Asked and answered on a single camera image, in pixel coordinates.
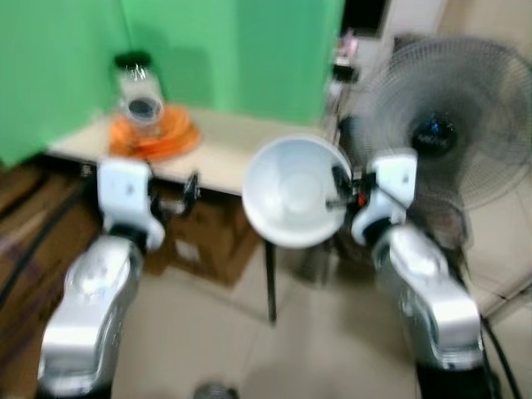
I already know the white round bowl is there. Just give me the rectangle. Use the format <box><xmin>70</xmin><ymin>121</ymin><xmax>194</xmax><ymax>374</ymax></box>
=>
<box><xmin>241</xmin><ymin>134</ymin><xmax>355</xmax><ymax>249</ymax></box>

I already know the brown cardboard box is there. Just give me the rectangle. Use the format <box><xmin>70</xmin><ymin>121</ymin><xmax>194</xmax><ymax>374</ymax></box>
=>
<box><xmin>145</xmin><ymin>185</ymin><xmax>264</xmax><ymax>288</ymax></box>

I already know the orange plate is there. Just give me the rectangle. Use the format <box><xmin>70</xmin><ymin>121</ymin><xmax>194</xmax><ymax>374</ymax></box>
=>
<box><xmin>107</xmin><ymin>103</ymin><xmax>204</xmax><ymax>162</ymax></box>

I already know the black metal table leg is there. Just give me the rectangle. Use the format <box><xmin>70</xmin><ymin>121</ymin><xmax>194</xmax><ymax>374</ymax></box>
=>
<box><xmin>264</xmin><ymin>241</ymin><xmax>278</xmax><ymax>324</ymax></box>

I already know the clear jar with black lid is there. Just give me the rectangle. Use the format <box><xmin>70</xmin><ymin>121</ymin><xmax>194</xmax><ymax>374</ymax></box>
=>
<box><xmin>113</xmin><ymin>51</ymin><xmax>165</xmax><ymax>126</ymax></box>

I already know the grey standing fan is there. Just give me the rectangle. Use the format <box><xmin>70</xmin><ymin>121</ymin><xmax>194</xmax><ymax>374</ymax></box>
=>
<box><xmin>343</xmin><ymin>37</ymin><xmax>532</xmax><ymax>253</ymax></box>

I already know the green backdrop cloth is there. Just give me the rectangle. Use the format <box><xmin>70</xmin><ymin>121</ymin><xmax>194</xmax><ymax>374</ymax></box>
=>
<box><xmin>0</xmin><ymin>0</ymin><xmax>347</xmax><ymax>168</ymax></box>

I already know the black monitor screen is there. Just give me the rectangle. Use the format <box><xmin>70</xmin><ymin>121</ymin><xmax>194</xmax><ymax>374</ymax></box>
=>
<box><xmin>340</xmin><ymin>0</ymin><xmax>391</xmax><ymax>39</ymax></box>

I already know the grey robot foot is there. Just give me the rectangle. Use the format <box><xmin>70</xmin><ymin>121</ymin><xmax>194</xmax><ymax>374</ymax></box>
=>
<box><xmin>192</xmin><ymin>382</ymin><xmax>239</xmax><ymax>399</ymax></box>

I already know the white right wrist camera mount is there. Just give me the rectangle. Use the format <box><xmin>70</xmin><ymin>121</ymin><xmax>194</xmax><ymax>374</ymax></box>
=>
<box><xmin>350</xmin><ymin>149</ymin><xmax>419</xmax><ymax>247</ymax></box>

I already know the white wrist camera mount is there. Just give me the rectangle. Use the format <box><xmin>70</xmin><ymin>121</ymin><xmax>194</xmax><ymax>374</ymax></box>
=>
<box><xmin>96</xmin><ymin>157</ymin><xmax>166</xmax><ymax>250</ymax></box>
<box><xmin>350</xmin><ymin>149</ymin><xmax>419</xmax><ymax>247</ymax></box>

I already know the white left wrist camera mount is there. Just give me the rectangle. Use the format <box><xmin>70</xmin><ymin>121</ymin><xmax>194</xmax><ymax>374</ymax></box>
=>
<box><xmin>96</xmin><ymin>157</ymin><xmax>166</xmax><ymax>250</ymax></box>

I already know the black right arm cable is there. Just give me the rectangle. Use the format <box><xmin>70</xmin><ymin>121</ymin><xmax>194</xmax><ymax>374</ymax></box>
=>
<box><xmin>447</xmin><ymin>249</ymin><xmax>522</xmax><ymax>399</ymax></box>

